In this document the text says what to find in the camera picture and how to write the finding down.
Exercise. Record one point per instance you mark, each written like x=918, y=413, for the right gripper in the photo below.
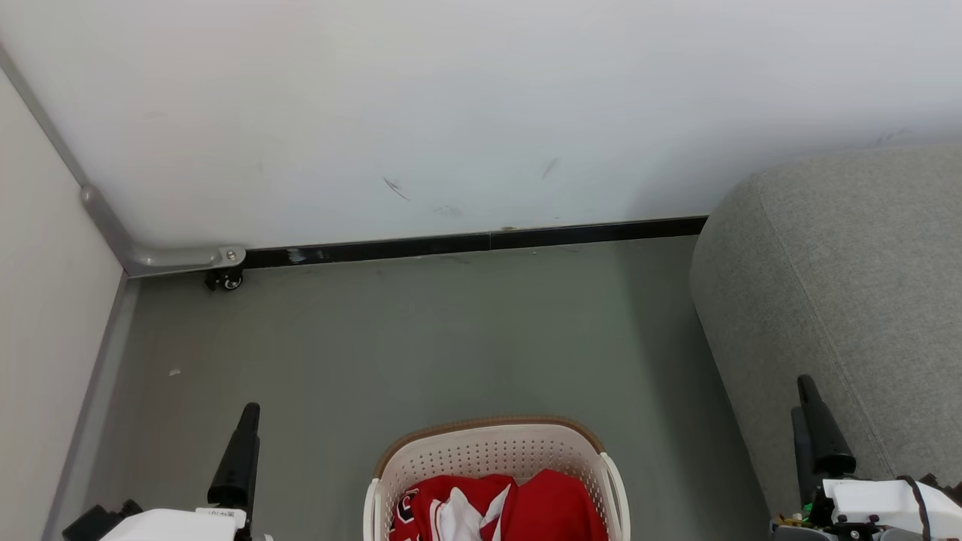
x=872, y=503

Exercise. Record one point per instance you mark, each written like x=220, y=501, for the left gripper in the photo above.
x=173, y=527

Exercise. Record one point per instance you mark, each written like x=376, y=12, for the red white jersey with emblem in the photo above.
x=422, y=502

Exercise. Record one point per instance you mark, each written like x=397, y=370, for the plain red garment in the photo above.
x=556, y=507

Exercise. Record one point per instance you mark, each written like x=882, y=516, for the grey fabric sofa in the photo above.
x=864, y=263

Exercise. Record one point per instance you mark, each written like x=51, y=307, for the grey floor trim strip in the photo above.
x=90, y=413

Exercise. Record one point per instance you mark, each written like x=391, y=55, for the small black caster wheel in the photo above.
x=229, y=280

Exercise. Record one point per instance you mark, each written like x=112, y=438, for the cream laundry basket brown rim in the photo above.
x=488, y=451

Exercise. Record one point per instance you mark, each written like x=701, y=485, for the black baseboard strip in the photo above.
x=451, y=243

